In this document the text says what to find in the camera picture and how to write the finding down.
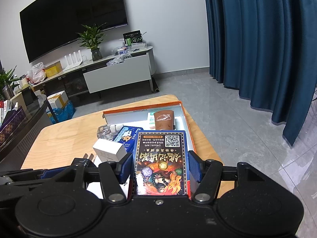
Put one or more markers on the green white bandage box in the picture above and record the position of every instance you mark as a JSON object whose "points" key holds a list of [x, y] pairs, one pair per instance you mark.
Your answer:
{"points": [[151, 121]]}

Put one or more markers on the white router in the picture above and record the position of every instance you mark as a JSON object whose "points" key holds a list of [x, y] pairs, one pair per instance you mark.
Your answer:
{"points": [[73, 62]]}

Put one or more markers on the dark red playing card box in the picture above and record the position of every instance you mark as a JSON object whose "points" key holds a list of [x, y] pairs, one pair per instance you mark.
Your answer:
{"points": [[161, 163]]}

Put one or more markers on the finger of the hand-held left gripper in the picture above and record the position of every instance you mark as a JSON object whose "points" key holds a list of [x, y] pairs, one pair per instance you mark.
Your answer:
{"points": [[24, 183], [52, 174]]}

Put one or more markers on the white plastic bag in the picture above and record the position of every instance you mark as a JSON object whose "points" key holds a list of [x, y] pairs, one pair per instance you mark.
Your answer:
{"points": [[36, 73]]}

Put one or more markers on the group of medicine boxes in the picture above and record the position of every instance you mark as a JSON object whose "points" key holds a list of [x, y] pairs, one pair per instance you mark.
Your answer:
{"points": [[6, 111]]}

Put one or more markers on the orange white cardboard box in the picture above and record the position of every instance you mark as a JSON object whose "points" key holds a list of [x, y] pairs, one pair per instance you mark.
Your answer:
{"points": [[182, 129]]}

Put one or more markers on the green plant in glass vase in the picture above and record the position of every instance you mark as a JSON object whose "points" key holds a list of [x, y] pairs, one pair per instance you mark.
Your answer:
{"points": [[92, 39]]}

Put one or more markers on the blue curtain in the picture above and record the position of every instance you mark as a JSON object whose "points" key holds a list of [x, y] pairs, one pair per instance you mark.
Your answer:
{"points": [[260, 42]]}

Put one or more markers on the purple patterned box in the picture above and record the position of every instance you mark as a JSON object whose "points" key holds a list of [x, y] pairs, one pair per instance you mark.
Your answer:
{"points": [[11, 126]]}

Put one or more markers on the blue plastic bag pile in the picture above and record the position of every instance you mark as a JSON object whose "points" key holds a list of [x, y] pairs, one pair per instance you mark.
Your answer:
{"points": [[64, 115]]}

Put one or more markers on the white media console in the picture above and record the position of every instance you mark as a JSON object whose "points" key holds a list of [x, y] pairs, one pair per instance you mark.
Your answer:
{"points": [[118, 74]]}

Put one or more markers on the clear glass bottle white cap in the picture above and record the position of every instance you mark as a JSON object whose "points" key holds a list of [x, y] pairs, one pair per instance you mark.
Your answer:
{"points": [[106, 131]]}

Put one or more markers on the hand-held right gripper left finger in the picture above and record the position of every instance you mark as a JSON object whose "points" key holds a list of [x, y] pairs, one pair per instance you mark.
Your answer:
{"points": [[126, 166]]}

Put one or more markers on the brown tube white cap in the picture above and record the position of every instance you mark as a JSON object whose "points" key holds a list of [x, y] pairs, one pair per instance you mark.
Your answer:
{"points": [[163, 121]]}

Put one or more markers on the yellow cardboard box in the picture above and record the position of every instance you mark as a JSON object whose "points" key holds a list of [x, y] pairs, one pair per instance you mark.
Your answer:
{"points": [[53, 70]]}

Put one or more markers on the black green box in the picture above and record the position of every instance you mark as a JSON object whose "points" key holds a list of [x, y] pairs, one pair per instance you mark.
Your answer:
{"points": [[133, 38]]}

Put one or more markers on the black charger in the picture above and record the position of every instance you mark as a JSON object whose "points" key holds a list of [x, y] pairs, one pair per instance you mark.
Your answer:
{"points": [[89, 157]]}

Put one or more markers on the black wall television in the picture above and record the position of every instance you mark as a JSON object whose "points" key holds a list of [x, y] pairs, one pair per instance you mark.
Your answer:
{"points": [[74, 17]]}

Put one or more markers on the blue tin box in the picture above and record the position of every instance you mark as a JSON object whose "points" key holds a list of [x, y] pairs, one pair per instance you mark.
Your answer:
{"points": [[126, 136]]}

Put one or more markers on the leafy green plant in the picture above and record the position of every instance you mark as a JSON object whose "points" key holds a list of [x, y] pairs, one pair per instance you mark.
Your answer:
{"points": [[8, 78]]}

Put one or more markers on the black curved desk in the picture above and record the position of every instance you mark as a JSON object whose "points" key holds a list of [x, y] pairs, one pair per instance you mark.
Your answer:
{"points": [[29, 129]]}

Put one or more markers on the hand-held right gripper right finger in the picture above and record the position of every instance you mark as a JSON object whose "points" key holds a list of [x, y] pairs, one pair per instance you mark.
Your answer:
{"points": [[194, 166]]}

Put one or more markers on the white brown cardboard box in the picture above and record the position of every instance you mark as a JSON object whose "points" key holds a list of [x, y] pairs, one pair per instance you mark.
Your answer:
{"points": [[58, 99]]}

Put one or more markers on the white adapter box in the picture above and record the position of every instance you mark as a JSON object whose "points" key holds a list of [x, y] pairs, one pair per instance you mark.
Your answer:
{"points": [[109, 148]]}

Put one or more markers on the clear plastic packaging pile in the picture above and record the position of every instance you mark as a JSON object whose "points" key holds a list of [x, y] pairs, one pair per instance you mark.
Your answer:
{"points": [[123, 57]]}

